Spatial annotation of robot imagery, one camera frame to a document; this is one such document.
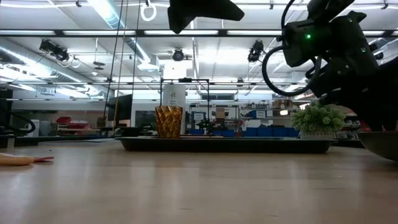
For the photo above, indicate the white pillar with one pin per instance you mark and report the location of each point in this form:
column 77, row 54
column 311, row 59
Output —
column 174, row 96

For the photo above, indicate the blue storage bin row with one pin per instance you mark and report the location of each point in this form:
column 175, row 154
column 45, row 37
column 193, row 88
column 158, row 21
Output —
column 267, row 131

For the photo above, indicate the white appliance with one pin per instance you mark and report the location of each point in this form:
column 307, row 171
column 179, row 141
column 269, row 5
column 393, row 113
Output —
column 34, row 127

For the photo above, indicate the black metal table frame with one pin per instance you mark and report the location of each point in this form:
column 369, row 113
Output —
column 62, row 141

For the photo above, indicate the overhead frame bar with lights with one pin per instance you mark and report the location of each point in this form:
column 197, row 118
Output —
column 140, row 32

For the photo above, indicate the black rectangular tray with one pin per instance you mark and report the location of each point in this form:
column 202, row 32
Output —
column 217, row 145

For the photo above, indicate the black ceiling-mounted camera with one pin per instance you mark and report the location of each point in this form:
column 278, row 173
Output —
column 178, row 55
column 54, row 49
column 255, row 49

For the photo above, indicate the black monitor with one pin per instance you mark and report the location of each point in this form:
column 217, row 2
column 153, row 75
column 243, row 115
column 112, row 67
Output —
column 121, row 107

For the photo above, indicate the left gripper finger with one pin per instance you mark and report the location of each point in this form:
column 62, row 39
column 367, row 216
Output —
column 192, row 11

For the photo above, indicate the red storage bin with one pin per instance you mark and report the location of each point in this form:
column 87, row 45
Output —
column 63, row 119
column 77, row 125

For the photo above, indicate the dark distant plant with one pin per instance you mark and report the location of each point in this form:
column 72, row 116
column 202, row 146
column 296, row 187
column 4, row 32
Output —
column 206, row 126

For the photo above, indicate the distant black frame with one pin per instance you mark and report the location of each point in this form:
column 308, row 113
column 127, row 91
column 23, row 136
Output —
column 185, row 80

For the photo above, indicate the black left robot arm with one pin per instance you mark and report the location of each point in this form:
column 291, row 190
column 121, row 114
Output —
column 4, row 109

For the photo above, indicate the green potted plant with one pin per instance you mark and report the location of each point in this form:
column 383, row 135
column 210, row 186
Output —
column 317, row 119

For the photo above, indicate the amber patterned cup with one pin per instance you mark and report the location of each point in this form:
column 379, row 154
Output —
column 168, row 123

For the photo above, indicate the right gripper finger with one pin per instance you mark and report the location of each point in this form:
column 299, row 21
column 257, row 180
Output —
column 382, row 99

